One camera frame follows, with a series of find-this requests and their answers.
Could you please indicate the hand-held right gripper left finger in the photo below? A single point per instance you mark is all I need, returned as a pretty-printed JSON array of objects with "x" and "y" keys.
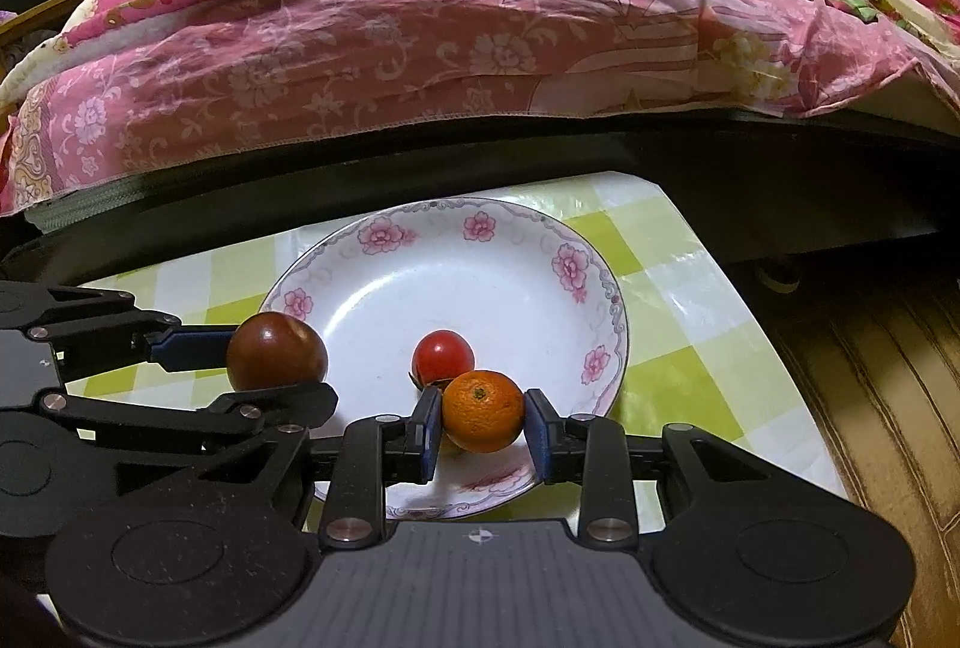
[{"x": 428, "y": 432}]

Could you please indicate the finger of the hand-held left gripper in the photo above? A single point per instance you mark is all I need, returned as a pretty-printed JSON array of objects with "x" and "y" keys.
[
  {"x": 191, "y": 348},
  {"x": 247, "y": 409}
]

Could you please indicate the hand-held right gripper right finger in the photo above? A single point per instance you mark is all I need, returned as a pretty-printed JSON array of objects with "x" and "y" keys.
[{"x": 537, "y": 432}]

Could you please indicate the orange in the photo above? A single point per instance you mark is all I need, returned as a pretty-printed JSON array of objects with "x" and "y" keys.
[{"x": 482, "y": 412}]

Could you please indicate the dark red plum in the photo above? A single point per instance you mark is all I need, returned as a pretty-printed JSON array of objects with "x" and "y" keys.
[{"x": 276, "y": 352}]

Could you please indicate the red cherry tomato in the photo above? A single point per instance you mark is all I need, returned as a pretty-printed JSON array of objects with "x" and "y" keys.
[{"x": 441, "y": 355}]

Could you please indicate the white floral plate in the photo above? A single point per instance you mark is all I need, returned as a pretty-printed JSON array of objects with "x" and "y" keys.
[{"x": 465, "y": 288}]

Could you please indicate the green checkered tablecloth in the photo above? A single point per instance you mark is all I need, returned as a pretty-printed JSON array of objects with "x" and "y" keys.
[{"x": 675, "y": 288}]

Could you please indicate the pink floral blanket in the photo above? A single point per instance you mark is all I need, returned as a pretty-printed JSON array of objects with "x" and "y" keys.
[{"x": 420, "y": 40}]

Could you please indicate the dark bed frame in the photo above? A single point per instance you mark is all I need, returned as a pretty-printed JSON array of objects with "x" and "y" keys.
[{"x": 525, "y": 153}]

